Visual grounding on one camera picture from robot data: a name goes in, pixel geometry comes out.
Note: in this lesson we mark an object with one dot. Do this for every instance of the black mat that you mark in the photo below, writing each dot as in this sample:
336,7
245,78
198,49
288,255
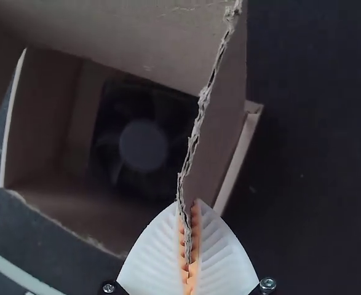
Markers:
321,153

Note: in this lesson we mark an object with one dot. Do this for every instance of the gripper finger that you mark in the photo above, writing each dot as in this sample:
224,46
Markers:
152,261
223,261

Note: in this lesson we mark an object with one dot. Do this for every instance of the black square fan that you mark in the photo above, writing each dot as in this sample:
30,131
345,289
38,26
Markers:
143,144

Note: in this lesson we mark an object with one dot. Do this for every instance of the cardboard box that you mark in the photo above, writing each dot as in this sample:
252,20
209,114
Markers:
121,40

